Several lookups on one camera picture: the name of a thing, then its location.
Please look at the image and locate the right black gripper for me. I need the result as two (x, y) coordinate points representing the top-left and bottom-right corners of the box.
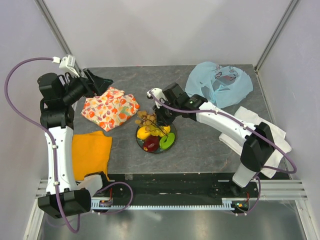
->
(152, 99), (180, 127)

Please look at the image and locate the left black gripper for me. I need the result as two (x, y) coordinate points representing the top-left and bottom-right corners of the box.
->
(61, 68), (113, 105)

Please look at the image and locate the fake brown grape bunch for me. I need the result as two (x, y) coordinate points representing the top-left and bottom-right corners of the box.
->
(135, 110), (167, 138)

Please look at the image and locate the fake green kiwi slice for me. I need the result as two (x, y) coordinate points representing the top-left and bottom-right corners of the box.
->
(159, 132), (176, 150)

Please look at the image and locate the yellow fake lemon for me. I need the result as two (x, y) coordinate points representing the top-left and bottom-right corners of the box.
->
(136, 126), (151, 141)

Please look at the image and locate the fake red mango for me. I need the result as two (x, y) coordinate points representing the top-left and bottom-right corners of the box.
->
(142, 135), (160, 153)

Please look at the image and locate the light blue plastic bag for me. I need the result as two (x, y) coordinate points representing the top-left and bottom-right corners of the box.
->
(185, 61), (253, 109)

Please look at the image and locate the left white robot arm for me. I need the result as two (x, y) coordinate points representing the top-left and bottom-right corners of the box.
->
(37, 69), (113, 219)

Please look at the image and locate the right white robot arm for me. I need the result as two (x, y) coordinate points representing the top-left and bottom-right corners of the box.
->
(147, 83), (275, 197)

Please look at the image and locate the floral orange cloth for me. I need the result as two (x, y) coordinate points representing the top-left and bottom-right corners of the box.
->
(81, 86), (140, 132)

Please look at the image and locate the blue ceramic plate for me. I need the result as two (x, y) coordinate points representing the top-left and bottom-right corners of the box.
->
(135, 124), (178, 154)

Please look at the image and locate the white towel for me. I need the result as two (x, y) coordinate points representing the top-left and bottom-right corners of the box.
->
(219, 106), (292, 168)

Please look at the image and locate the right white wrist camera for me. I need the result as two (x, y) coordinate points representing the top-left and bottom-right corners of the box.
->
(146, 88), (167, 101)

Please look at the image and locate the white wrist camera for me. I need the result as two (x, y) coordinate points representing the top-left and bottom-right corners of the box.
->
(52, 54), (80, 77)
(146, 88), (167, 101)

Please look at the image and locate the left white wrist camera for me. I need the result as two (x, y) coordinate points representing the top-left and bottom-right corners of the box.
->
(52, 54), (80, 77)

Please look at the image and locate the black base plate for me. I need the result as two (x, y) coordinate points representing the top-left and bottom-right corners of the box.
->
(90, 172), (259, 200)

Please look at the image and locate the light blue cable duct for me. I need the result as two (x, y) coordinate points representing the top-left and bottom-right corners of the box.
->
(91, 198), (246, 211)

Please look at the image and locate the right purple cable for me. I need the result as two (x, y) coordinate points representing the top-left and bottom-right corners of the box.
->
(149, 89), (298, 217)

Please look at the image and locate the purple cable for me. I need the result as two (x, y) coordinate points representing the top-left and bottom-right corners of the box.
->
(4, 56), (133, 233)
(149, 89), (298, 217)

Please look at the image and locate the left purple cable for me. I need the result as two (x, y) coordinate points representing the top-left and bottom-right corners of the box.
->
(4, 56), (133, 233)

